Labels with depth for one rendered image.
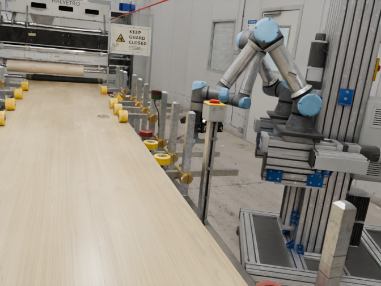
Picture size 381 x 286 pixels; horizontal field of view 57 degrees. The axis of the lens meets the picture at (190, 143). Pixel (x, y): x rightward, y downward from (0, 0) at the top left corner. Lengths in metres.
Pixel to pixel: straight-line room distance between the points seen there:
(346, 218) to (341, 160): 1.16
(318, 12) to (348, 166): 3.30
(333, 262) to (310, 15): 4.47
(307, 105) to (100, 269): 1.29
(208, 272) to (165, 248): 0.14
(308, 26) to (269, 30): 3.33
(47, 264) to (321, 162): 1.42
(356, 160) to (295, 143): 0.31
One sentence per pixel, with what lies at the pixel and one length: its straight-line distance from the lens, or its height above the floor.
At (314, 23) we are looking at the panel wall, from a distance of 5.04.
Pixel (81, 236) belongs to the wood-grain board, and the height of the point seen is 0.90.
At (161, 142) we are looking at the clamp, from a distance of 2.14.
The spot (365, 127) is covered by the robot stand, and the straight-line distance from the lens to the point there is 2.25.
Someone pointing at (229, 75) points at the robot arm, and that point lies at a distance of 1.96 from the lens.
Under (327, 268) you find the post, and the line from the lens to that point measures 0.87.
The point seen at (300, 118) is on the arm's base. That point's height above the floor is 1.11.
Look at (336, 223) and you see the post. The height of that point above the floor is 1.09.
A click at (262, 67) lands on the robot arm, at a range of 2.46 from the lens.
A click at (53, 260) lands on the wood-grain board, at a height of 0.90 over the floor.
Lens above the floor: 1.42
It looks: 15 degrees down
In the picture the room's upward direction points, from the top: 6 degrees clockwise
